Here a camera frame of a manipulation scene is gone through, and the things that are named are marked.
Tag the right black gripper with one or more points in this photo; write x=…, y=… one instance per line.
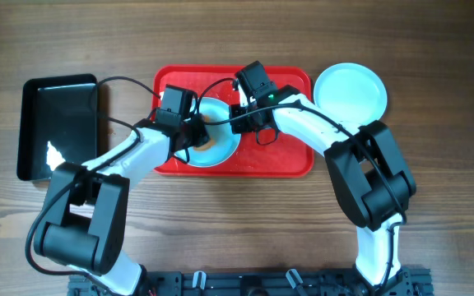
x=239, y=126

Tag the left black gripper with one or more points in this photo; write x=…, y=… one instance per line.
x=199, y=135

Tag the light blue plate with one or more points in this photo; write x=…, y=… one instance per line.
x=223, y=141
x=352, y=92

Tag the orange and green sponge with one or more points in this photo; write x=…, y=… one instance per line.
x=205, y=146

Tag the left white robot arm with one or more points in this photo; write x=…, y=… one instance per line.
x=80, y=228

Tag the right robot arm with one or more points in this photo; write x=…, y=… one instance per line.
x=370, y=178

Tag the red serving tray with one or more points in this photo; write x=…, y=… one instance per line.
x=287, y=157

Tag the black water tray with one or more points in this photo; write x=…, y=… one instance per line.
x=58, y=123

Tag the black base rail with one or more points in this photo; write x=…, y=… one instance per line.
x=408, y=281

